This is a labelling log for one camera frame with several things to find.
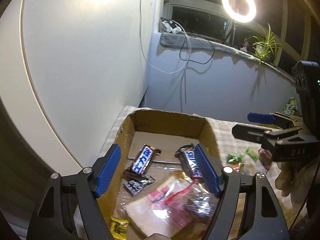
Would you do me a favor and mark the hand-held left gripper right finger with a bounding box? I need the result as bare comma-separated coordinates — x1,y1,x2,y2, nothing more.
194,144,294,240

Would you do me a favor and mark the hanging white cable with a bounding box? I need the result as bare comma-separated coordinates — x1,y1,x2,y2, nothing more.
179,29,193,103

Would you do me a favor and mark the ring light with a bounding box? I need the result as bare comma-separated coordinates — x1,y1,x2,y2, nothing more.
221,0,257,23

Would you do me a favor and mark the potted spider plant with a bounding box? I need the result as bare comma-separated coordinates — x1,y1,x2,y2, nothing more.
250,23,283,67

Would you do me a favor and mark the white wardrobe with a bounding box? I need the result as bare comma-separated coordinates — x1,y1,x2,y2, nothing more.
0,0,155,172

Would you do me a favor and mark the chocolate bar with white lettering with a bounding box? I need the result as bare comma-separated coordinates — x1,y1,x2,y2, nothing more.
124,144,162,180

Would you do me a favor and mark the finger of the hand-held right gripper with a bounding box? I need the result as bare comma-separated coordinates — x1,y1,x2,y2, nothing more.
232,124,303,146
247,112,303,125

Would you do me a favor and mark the black cable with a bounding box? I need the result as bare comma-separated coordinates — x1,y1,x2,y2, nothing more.
179,29,216,65

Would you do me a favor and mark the person's right hand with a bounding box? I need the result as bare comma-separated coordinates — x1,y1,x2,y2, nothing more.
275,159,310,206

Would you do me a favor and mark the yellow candy packet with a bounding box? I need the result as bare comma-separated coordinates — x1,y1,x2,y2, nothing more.
110,216,130,239

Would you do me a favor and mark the red wrapped candy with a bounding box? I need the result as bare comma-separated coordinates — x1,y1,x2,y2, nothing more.
257,148,274,174

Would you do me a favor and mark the black patterned snack packet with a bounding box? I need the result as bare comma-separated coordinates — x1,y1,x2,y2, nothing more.
123,174,155,195

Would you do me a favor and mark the red strip candy wrapper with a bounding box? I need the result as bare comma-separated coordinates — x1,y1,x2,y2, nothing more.
164,182,198,204

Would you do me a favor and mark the brown chocolate bar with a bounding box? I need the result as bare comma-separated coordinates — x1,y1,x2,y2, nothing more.
175,144,204,179

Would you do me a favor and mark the green candy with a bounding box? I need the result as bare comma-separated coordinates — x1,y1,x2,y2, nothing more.
226,153,245,164
245,147,259,162

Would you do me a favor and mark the white power strip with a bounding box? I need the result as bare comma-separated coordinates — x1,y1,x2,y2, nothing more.
161,20,183,34

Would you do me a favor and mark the brown cardboard box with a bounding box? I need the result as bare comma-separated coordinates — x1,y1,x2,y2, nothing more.
99,107,221,240

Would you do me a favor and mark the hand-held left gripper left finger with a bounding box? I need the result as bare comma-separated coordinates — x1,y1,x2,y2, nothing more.
26,144,122,240

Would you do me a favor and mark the long thin white cable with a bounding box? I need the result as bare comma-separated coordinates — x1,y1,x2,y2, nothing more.
138,0,188,75

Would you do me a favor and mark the grey windowsill cloth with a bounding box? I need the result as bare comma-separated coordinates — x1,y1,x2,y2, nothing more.
160,32,298,83

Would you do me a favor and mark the clear sandwich bag pink print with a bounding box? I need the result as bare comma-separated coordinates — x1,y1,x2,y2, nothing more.
120,171,220,239

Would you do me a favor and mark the green printed bag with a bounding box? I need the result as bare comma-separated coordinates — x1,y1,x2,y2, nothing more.
282,97,298,114

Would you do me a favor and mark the black tripod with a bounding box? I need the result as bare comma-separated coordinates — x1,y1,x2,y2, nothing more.
222,21,238,48

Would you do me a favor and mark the round colourful candy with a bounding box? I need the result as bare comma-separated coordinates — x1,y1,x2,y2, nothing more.
229,162,247,175

